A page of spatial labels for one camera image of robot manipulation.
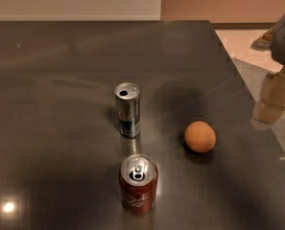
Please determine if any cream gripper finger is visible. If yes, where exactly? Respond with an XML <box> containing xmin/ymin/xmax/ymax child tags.
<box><xmin>252</xmin><ymin>66</ymin><xmax>285</xmax><ymax>125</ymax></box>

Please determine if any silver blue redbull can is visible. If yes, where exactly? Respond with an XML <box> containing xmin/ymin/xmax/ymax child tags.
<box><xmin>115</xmin><ymin>82</ymin><xmax>140</xmax><ymax>138</ymax></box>

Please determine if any red coke can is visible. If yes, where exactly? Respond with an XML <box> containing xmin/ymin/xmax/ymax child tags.
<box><xmin>118</xmin><ymin>153</ymin><xmax>158</xmax><ymax>216</ymax></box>

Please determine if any orange ball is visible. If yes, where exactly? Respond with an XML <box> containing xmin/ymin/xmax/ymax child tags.
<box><xmin>184</xmin><ymin>121</ymin><xmax>216</xmax><ymax>153</ymax></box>

